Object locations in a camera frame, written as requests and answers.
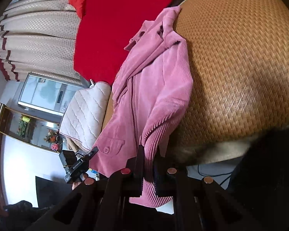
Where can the person's left hand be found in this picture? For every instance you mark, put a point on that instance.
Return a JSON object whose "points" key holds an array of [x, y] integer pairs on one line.
{"points": [[83, 177]]}

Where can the red blanket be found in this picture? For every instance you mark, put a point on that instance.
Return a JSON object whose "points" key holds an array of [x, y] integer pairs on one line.
{"points": [[105, 29]]}

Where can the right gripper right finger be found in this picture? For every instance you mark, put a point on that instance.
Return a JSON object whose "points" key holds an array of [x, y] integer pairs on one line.
{"points": [[164, 182]]}

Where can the woven bamboo bed mat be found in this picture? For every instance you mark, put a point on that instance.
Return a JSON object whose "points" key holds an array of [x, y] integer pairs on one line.
{"points": [[238, 53]]}

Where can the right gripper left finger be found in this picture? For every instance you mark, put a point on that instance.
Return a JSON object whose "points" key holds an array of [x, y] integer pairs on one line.
{"points": [[135, 178]]}

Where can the pink corduroy jacket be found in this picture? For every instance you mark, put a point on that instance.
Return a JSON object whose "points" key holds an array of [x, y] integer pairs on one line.
{"points": [[151, 93]]}

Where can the window with grey frame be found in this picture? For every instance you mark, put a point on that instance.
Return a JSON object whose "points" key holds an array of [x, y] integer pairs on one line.
{"points": [[47, 94]]}

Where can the beige dotted curtain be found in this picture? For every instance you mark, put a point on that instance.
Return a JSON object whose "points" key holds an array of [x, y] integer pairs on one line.
{"points": [[38, 36]]}

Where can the mirror with flower reflection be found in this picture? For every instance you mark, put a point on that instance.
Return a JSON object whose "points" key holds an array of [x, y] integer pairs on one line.
{"points": [[31, 130]]}

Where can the white quilted cushion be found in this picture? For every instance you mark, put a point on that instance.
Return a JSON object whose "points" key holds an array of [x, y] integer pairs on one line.
{"points": [[83, 119]]}

